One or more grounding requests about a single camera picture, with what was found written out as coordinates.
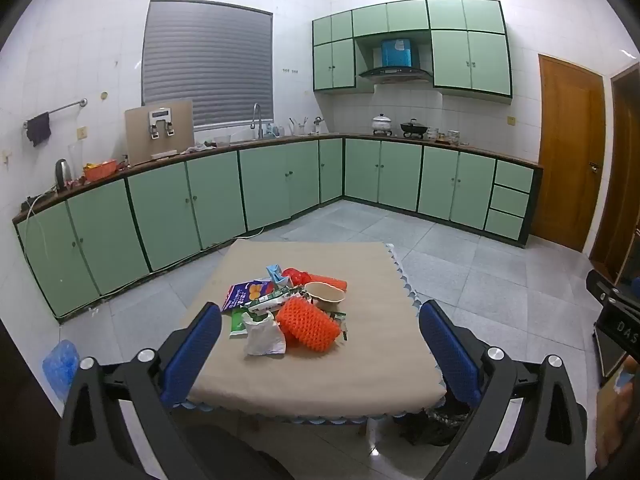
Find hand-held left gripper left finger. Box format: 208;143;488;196
55;301;223;480

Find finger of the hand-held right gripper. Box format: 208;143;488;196
586;270;640;306

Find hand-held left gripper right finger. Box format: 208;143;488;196
417;300;588;480

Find green snack packet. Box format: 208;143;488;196
230;307;273;339

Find purple snack bag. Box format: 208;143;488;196
221;280;276;312

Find black garbage bag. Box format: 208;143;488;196
400;395;471;447

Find white crumpled plastic bag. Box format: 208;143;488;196
243;310;287;357

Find long green white wrapper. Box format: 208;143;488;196
247;285;306;316

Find small green wrapper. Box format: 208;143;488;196
327;311;348;341

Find orange foam fruit net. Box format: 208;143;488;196
276;296;342;353

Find blue plastic bag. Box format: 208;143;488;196
42;340;81;401

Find paper bowl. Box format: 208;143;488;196
304;281;346;309

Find red gold packet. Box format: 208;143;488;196
307;272;349;292

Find wooden door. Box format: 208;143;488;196
531;54;607;253

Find green lower kitchen cabinets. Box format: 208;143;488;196
12;132;543;321

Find green kitchen cabinets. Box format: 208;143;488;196
12;132;543;321
312;0;514;99

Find orange plastic basin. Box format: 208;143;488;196
82;160;118;182

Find cardboard panel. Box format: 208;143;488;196
124;100;194;166

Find white water filter unit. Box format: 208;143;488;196
148;110;175;139

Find green upper kitchen cabinets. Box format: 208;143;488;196
312;0;514;99

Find dark towel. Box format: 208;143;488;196
26;112;52;147

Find metal towel bar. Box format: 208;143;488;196
22;98;88;128

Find grey window blind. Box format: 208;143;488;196
141;0;275;128

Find range hood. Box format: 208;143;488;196
358;37;434;84

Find wooden door frame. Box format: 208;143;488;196
590;65;640;283

